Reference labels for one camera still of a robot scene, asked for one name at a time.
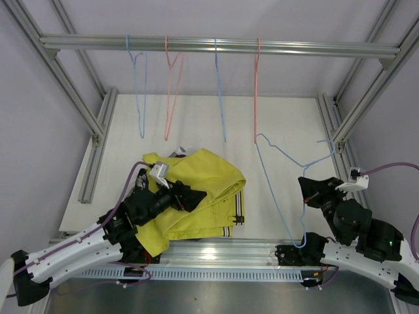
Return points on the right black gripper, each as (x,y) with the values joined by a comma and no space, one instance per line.
(312,190)

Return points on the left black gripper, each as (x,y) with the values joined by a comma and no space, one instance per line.
(182,196)

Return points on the light blue hanger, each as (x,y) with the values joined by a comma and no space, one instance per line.
(282,164)
(220,96)
(141,106)

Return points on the pink hanger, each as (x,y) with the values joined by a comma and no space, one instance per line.
(171,100)
(255,92)

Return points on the olive yellow trousers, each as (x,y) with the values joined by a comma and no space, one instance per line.
(212,201)

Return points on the grey white printed trousers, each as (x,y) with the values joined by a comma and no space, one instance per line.
(141,180)

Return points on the white plastic basket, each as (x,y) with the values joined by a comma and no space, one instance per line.
(181,152)

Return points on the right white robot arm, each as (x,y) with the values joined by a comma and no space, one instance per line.
(364,245)

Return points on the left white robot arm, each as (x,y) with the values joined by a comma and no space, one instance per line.
(111,239)

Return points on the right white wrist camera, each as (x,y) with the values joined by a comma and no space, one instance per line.
(356,181)

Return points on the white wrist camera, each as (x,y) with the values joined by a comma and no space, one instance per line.
(356,181)
(158,172)

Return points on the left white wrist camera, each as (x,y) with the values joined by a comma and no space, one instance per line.
(158,172)

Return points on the grey slotted cable duct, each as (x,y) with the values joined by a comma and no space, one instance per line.
(166,273)

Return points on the aluminium frame left struts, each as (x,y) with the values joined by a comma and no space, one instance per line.
(98,124)

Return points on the aluminium frame struts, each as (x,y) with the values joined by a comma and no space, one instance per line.
(98,124)
(366,80)

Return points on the aluminium frame right struts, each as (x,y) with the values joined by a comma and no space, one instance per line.
(366,80)

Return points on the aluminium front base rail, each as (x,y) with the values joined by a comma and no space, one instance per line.
(205,253)

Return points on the aluminium hanging rail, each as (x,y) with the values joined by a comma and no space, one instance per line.
(231,46)

